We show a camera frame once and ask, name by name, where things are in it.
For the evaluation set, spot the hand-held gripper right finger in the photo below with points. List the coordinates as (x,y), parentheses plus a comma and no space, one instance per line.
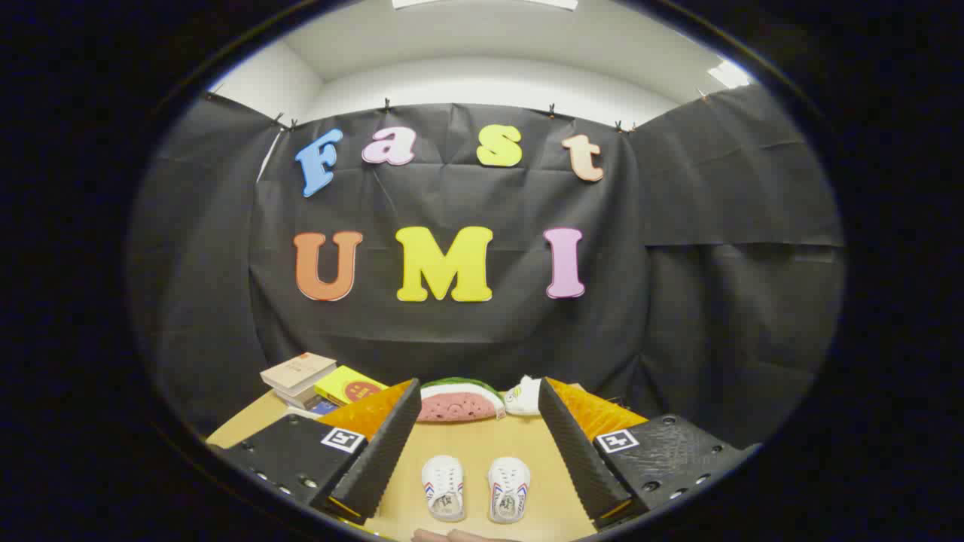
(574,452)

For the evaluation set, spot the ceiling light panel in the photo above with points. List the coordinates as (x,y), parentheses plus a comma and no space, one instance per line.
(729,74)
(482,3)

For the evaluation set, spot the white book with dark spine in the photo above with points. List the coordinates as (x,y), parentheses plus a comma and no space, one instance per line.
(303,397)

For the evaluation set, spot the white duck plush toy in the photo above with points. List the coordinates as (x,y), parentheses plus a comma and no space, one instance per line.
(523,395)

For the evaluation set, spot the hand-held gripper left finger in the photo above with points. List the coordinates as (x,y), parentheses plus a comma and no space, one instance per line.
(380,452)

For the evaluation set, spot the blue book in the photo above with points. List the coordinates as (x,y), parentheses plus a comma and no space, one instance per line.
(324,407)

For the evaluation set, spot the white canvas shoe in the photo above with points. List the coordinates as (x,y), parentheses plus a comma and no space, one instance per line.
(509,485)
(444,485)

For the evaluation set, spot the yellow book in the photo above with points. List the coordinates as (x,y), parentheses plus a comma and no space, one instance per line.
(350,385)

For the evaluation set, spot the watermelon slice plush toy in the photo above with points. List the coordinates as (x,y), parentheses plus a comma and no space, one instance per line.
(461,403)

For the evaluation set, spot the beige book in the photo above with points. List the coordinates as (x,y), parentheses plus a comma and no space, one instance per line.
(297,370)

